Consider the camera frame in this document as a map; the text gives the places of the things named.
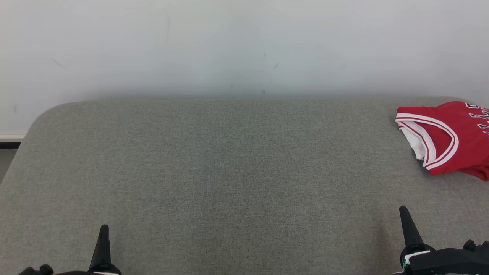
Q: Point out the red shirt with white sleeves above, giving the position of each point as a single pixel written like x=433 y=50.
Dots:
x=466 y=145

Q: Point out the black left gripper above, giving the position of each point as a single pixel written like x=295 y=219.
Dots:
x=103 y=272

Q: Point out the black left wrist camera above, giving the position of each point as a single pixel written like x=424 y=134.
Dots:
x=38 y=271

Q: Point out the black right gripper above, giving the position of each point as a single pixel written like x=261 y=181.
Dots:
x=405 y=267

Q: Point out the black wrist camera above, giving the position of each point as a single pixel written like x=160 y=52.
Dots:
x=38 y=271
x=450 y=263

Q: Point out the white and black baseboard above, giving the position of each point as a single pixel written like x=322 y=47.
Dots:
x=11 y=141

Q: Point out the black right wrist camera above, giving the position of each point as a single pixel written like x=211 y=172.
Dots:
x=450 y=263

